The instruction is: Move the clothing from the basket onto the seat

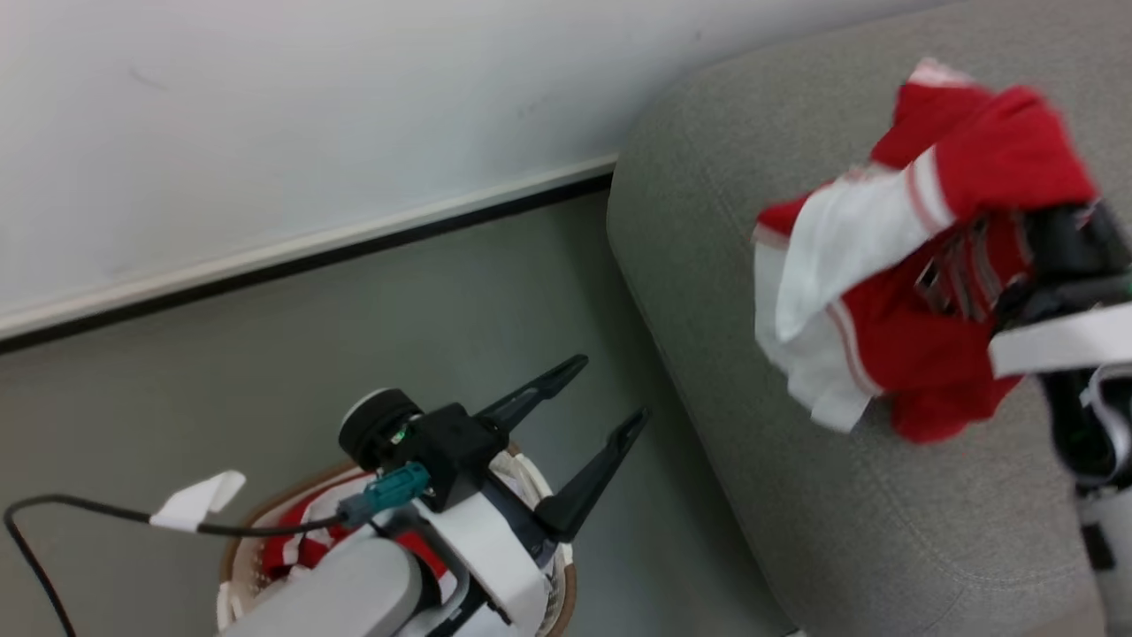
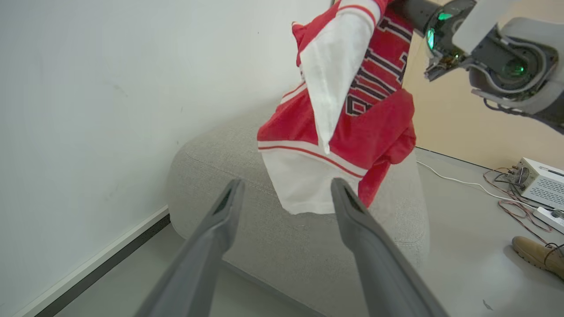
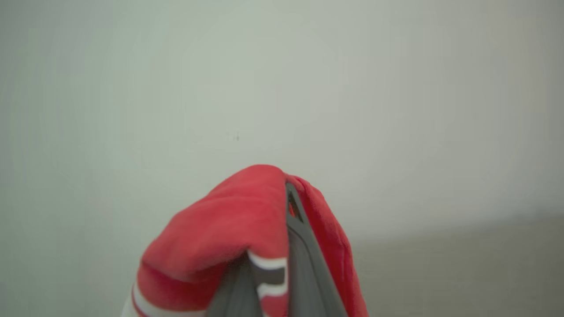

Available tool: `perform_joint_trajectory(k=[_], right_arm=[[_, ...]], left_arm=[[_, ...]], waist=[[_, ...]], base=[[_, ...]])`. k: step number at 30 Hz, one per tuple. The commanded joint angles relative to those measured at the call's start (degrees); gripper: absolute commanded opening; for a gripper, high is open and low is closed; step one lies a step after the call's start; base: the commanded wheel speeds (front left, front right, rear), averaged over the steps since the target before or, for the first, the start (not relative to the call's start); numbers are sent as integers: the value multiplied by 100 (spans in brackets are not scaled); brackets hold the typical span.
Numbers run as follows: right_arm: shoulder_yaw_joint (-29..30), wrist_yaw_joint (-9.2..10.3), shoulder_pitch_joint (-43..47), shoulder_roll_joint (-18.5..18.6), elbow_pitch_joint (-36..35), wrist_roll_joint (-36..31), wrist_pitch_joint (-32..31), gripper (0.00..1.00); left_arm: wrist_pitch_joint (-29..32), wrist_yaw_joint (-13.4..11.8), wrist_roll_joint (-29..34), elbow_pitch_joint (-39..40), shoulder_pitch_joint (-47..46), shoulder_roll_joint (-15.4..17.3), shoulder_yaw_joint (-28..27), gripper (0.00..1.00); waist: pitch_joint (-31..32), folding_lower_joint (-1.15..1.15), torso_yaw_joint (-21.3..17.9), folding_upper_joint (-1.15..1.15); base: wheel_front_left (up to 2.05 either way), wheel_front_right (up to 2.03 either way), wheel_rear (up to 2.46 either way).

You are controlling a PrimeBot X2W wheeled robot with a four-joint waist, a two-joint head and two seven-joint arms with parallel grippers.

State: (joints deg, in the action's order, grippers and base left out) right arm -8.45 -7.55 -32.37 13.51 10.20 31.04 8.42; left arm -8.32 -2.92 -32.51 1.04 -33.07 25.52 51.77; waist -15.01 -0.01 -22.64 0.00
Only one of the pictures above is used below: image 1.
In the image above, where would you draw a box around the woven laundry basket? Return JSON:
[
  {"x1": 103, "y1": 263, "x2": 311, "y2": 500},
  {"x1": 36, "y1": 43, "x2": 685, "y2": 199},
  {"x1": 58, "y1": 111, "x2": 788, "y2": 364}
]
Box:
[{"x1": 217, "y1": 445, "x2": 578, "y2": 637}]

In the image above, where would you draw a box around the white black baseboard strip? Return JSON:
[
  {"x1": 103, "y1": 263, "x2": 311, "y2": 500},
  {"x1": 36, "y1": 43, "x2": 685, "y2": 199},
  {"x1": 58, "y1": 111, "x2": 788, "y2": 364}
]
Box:
[{"x1": 0, "y1": 155, "x2": 618, "y2": 356}]

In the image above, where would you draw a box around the red white striped garment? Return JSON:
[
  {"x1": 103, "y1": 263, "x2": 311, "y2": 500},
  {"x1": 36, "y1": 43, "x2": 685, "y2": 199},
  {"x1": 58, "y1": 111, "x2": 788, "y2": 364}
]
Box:
[{"x1": 752, "y1": 58, "x2": 1103, "y2": 444}]

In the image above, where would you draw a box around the teal cable connector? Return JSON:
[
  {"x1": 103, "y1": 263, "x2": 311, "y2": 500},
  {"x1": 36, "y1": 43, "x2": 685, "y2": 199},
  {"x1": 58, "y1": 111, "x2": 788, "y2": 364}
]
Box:
[{"x1": 338, "y1": 461, "x2": 432, "y2": 530}]

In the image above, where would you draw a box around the round black white-topped cylinder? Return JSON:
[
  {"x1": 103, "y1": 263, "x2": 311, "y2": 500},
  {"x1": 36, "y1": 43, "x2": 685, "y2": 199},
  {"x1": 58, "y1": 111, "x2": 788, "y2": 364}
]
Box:
[{"x1": 339, "y1": 388, "x2": 426, "y2": 472}]

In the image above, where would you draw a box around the red white clothing heap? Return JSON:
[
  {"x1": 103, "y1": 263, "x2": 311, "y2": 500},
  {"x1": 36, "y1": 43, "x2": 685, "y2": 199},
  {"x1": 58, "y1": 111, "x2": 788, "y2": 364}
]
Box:
[{"x1": 259, "y1": 473, "x2": 461, "y2": 604}]

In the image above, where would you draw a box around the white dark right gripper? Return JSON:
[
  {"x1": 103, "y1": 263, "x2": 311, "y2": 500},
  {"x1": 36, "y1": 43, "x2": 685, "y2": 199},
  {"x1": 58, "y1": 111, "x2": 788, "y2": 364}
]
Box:
[{"x1": 988, "y1": 202, "x2": 1132, "y2": 380}]

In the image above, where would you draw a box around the white cable tag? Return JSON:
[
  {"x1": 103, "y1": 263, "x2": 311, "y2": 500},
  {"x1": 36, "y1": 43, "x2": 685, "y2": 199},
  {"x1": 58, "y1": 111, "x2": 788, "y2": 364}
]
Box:
[{"x1": 149, "y1": 470, "x2": 248, "y2": 533}]

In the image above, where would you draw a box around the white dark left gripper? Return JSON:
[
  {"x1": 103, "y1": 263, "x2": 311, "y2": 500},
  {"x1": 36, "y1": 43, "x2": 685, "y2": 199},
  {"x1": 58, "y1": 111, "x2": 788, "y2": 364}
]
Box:
[{"x1": 421, "y1": 354, "x2": 652, "y2": 636}]

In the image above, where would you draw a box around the grey fabric sofa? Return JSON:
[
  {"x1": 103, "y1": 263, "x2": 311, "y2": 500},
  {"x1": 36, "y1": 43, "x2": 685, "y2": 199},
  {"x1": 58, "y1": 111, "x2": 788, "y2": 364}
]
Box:
[{"x1": 606, "y1": 0, "x2": 1132, "y2": 637}]

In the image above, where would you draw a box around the thin black cable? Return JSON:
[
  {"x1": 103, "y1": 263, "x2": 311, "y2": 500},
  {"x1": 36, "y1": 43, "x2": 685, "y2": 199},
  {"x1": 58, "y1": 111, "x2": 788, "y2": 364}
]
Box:
[{"x1": 3, "y1": 494, "x2": 348, "y2": 637}]

